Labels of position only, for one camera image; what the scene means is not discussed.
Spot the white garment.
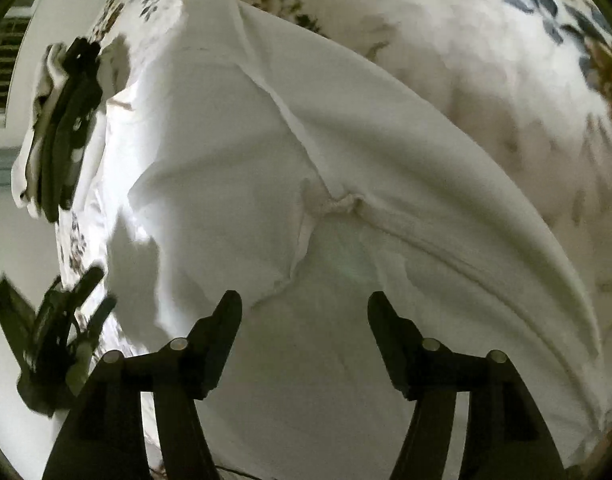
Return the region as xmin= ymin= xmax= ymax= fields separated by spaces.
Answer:
xmin=80 ymin=0 xmax=607 ymax=480

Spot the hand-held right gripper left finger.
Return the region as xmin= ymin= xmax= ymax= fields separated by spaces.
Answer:
xmin=40 ymin=290 xmax=244 ymax=480

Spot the beige folded garment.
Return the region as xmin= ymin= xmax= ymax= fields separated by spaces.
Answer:
xmin=10 ymin=42 xmax=69 ymax=218

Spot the window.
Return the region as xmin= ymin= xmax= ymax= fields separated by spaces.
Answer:
xmin=0 ymin=7 xmax=36 ymax=118

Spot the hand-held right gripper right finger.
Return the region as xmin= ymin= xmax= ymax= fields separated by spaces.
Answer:
xmin=367 ymin=291 xmax=569 ymax=480

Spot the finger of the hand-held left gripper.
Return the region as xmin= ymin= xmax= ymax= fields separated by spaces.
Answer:
xmin=60 ymin=265 xmax=106 ymax=311
xmin=78 ymin=296 xmax=118 ymax=343

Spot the stack of folded clothes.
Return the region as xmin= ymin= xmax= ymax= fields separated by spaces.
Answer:
xmin=38 ymin=37 xmax=106 ymax=223

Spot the floral blanket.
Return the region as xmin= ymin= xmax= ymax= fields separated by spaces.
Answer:
xmin=56 ymin=0 xmax=612 ymax=480

